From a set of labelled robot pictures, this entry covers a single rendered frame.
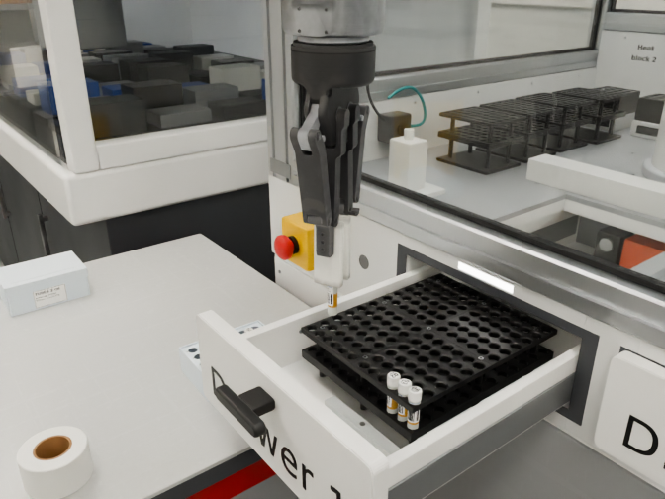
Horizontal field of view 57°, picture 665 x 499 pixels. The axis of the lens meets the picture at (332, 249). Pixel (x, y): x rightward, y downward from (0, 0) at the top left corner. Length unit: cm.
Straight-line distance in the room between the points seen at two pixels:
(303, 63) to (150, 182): 84
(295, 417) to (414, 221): 35
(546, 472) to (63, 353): 67
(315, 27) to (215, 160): 89
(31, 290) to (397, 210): 60
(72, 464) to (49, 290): 44
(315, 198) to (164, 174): 82
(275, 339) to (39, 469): 27
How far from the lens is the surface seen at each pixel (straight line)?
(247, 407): 56
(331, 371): 67
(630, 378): 65
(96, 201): 131
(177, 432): 79
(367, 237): 88
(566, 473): 78
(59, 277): 110
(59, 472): 73
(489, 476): 87
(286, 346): 73
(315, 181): 55
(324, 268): 62
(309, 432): 54
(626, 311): 66
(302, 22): 54
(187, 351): 86
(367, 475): 49
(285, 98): 99
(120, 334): 100
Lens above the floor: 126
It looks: 24 degrees down
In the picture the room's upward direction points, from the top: straight up
